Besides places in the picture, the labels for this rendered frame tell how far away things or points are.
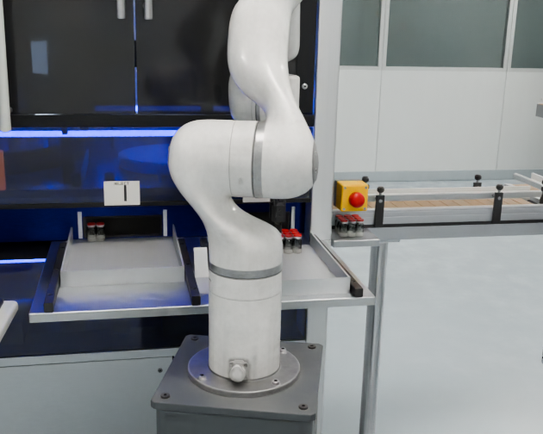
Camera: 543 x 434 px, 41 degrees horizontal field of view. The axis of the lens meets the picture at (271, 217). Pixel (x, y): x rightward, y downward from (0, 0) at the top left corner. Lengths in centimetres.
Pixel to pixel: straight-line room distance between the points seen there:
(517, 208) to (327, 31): 80
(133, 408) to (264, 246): 99
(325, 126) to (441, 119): 522
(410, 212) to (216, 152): 108
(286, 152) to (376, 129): 574
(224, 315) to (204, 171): 23
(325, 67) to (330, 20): 11
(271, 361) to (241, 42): 52
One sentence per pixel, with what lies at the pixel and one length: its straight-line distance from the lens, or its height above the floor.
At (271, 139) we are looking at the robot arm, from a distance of 110.
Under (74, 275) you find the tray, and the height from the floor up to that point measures 91.
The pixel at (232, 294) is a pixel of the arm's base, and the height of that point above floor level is 102.
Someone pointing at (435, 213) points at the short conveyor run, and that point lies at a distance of 213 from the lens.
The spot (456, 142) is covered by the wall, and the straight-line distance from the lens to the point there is 714.
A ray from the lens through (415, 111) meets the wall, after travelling 693.
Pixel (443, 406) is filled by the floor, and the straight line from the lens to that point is 302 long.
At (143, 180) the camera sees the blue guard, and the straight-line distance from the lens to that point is 181.
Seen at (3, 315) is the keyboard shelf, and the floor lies 80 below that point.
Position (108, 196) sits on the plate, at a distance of 182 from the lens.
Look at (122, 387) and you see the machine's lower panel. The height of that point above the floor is 50.
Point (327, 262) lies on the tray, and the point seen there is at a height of 89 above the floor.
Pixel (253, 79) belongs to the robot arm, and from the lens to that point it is 116.
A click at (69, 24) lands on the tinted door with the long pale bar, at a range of 179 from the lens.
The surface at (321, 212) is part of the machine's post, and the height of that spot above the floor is 96.
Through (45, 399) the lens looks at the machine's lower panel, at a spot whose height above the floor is 48.
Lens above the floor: 144
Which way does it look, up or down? 15 degrees down
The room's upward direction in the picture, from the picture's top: 1 degrees clockwise
